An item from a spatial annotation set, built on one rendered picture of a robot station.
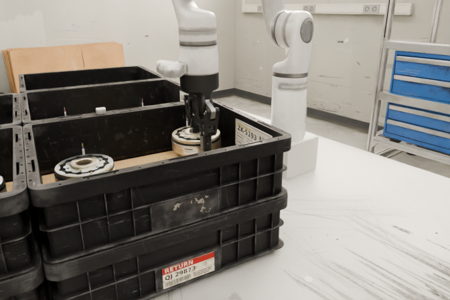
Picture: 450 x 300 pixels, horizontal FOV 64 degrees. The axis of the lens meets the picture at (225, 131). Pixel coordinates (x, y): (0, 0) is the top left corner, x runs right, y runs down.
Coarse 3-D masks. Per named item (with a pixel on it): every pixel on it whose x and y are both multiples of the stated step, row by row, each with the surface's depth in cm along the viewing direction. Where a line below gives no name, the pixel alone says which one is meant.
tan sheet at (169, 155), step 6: (144, 156) 78; (150, 156) 78; (156, 156) 78; (162, 156) 78; (168, 156) 78; (174, 156) 78; (180, 156) 78; (114, 162) 75; (120, 162) 75; (126, 162) 75; (132, 162) 75; (138, 162) 75; (144, 162) 75; (150, 162) 75; (120, 168) 72; (42, 180) 67; (48, 180) 67; (54, 180) 67
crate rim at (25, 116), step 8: (144, 80) 106; (152, 80) 106; (160, 80) 107; (168, 80) 106; (64, 88) 96; (72, 88) 96; (80, 88) 97; (88, 88) 98; (24, 96) 87; (24, 104) 80; (160, 104) 80; (168, 104) 80; (24, 112) 74; (24, 120) 69; (40, 120) 69; (48, 120) 69
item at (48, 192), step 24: (72, 120) 70; (24, 144) 57; (240, 144) 57; (264, 144) 58; (288, 144) 60; (144, 168) 49; (168, 168) 50; (192, 168) 52; (48, 192) 43; (72, 192) 45; (96, 192) 46
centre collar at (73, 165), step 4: (76, 160) 67; (80, 160) 67; (84, 160) 68; (88, 160) 68; (92, 160) 67; (96, 160) 67; (72, 164) 65; (76, 164) 66; (88, 164) 65; (92, 164) 65; (96, 164) 66; (72, 168) 64; (76, 168) 64; (80, 168) 64; (84, 168) 64; (88, 168) 64
